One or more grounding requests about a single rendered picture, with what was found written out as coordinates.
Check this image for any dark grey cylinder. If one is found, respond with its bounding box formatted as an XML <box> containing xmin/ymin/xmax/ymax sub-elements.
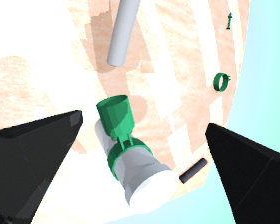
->
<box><xmin>179</xmin><ymin>157</ymin><xmax>208</xmax><ymax>184</ymax></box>

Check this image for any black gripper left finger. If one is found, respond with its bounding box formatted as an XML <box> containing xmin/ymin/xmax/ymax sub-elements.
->
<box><xmin>0</xmin><ymin>109</ymin><xmax>84</xmax><ymax>224</ymax></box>

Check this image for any grey post with cap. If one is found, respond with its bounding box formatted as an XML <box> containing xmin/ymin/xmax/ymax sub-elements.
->
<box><xmin>95</xmin><ymin>119</ymin><xmax>179</xmax><ymax>213</ymax></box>

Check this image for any grey metal pipe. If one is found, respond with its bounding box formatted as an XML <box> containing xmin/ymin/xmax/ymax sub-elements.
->
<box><xmin>107</xmin><ymin>0</ymin><xmax>140</xmax><ymax>67</ymax></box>

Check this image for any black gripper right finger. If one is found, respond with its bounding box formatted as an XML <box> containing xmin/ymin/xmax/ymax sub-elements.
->
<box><xmin>205</xmin><ymin>123</ymin><xmax>280</xmax><ymax>224</ymax></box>

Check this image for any green pipe clamp with end cup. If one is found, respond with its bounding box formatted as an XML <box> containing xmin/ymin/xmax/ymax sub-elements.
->
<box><xmin>96</xmin><ymin>95</ymin><xmax>153</xmax><ymax>181</ymax></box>

